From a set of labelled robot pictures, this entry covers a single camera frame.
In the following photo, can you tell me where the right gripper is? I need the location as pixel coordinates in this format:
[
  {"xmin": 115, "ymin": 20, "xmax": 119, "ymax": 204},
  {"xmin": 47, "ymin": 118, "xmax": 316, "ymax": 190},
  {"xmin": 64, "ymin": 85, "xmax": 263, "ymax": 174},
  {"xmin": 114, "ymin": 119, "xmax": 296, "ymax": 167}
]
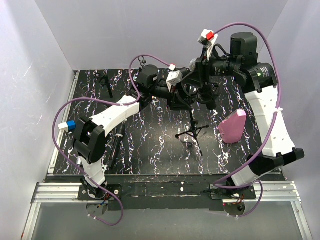
[{"xmin": 180, "ymin": 45, "xmax": 240, "ymax": 89}]

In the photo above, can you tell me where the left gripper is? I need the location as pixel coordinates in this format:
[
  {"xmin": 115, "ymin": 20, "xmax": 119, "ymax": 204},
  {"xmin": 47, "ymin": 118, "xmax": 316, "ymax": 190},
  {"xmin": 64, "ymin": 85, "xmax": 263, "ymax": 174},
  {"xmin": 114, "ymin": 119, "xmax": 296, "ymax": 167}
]
[{"xmin": 150, "ymin": 83, "xmax": 194, "ymax": 112}]

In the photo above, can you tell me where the shock mount stand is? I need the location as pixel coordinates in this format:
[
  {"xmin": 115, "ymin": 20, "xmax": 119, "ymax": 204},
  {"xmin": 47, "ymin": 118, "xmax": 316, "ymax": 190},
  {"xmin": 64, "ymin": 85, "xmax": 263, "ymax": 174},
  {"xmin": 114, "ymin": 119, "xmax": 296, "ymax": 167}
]
[{"xmin": 175, "ymin": 82, "xmax": 221, "ymax": 157}]

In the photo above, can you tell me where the tall black foam microphone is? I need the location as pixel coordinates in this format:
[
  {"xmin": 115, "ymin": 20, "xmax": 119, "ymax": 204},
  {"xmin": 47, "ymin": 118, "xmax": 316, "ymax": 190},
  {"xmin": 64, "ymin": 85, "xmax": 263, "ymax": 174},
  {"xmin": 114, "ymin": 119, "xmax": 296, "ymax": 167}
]
[{"xmin": 108, "ymin": 123, "xmax": 126, "ymax": 169}]

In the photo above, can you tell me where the round base stand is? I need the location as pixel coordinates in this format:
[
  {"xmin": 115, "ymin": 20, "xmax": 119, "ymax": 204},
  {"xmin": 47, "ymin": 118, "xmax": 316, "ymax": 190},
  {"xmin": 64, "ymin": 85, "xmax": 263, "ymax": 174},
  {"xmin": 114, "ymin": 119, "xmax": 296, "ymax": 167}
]
[{"xmin": 94, "ymin": 72, "xmax": 114, "ymax": 98}]

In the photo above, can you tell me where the black tripod stand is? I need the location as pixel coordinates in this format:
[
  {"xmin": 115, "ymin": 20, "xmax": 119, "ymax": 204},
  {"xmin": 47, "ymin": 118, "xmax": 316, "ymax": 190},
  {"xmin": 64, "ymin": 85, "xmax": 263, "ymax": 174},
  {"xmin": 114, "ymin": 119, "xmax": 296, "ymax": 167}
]
[{"xmin": 138, "ymin": 55, "xmax": 147, "ymax": 69}]

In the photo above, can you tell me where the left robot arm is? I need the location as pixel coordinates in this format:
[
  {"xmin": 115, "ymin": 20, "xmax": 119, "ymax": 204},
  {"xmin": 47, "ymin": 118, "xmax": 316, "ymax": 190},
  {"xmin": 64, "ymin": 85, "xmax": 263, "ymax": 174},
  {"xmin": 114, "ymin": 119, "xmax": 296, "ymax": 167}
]
[{"xmin": 72, "ymin": 64, "xmax": 191, "ymax": 200}]

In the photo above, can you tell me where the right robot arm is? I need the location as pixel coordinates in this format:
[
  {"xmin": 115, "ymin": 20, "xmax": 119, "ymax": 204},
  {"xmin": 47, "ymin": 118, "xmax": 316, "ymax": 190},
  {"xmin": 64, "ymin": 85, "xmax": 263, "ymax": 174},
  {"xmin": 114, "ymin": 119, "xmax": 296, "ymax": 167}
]
[{"xmin": 187, "ymin": 29, "xmax": 305, "ymax": 199}]

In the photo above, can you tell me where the pink wedge block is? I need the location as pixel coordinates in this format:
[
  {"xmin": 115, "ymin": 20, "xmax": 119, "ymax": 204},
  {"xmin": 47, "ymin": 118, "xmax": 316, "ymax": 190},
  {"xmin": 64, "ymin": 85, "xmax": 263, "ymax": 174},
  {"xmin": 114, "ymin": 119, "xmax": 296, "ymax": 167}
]
[{"xmin": 218, "ymin": 109, "xmax": 247, "ymax": 144}]

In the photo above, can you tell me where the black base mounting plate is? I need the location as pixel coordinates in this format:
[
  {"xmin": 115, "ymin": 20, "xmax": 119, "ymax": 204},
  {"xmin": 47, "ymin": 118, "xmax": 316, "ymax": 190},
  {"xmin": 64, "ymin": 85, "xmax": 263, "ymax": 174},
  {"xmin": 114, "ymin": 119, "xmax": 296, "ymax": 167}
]
[{"xmin": 77, "ymin": 173, "xmax": 257, "ymax": 212}]

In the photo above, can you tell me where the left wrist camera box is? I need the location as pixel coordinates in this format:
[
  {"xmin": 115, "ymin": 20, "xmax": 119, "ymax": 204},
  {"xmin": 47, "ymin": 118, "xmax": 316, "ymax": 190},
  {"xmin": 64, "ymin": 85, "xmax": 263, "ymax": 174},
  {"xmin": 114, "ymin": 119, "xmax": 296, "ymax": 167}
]
[{"xmin": 166, "ymin": 63, "xmax": 183, "ymax": 92}]

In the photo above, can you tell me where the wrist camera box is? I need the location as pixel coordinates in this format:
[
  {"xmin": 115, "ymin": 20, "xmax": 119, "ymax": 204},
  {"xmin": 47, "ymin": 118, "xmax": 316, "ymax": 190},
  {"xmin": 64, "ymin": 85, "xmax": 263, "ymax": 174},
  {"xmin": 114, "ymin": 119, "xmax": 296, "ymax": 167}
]
[
  {"xmin": 197, "ymin": 29, "xmax": 219, "ymax": 59},
  {"xmin": 166, "ymin": 63, "xmax": 183, "ymax": 92}
]

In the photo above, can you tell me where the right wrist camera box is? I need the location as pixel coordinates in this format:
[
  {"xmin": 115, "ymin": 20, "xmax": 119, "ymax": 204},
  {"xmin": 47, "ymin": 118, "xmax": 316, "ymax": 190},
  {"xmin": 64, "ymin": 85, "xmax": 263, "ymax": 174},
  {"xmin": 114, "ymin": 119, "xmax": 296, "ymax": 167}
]
[{"xmin": 197, "ymin": 29, "xmax": 219, "ymax": 59}]

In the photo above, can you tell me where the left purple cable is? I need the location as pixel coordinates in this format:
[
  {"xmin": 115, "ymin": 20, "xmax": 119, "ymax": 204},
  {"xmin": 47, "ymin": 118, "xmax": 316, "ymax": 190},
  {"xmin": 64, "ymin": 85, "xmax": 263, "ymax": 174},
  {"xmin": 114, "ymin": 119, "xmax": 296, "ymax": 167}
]
[{"xmin": 51, "ymin": 54, "xmax": 173, "ymax": 227}]

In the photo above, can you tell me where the aluminium frame rail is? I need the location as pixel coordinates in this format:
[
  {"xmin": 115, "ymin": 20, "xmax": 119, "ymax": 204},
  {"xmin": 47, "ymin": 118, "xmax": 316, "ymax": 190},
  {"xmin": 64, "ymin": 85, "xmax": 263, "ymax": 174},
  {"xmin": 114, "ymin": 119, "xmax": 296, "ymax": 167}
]
[{"xmin": 23, "ymin": 77, "xmax": 312, "ymax": 240}]

